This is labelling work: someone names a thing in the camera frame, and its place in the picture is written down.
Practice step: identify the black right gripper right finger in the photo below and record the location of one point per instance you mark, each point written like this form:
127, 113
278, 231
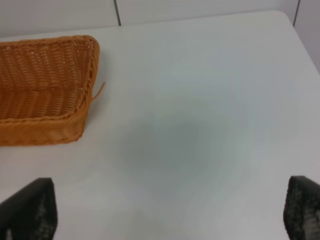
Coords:
301, 214

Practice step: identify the orange woven wicker basket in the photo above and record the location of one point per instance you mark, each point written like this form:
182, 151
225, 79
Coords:
46, 89

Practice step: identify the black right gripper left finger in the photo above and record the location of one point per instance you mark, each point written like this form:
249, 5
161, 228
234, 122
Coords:
31, 213

